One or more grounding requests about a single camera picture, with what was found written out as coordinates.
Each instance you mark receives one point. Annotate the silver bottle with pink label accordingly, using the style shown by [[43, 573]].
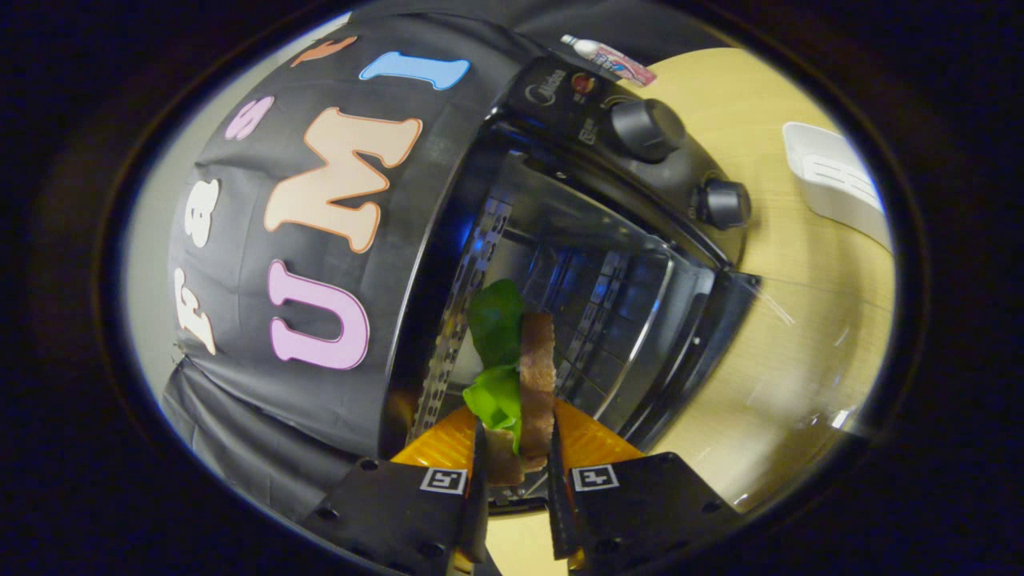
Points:
[[616, 62]]

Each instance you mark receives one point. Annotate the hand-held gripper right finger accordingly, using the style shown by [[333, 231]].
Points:
[[558, 512]]

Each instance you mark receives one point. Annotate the white plastic tray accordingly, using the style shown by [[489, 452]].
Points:
[[832, 172]]

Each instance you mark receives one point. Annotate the black backdrop cloth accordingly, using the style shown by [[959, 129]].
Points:
[[240, 200]]

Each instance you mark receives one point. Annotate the white bread lettuce sandwich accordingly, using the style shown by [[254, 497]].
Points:
[[538, 376]]

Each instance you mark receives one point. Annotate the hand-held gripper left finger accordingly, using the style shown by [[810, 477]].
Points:
[[478, 512]]

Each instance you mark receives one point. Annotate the black toaster oven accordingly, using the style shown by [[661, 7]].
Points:
[[656, 168]]

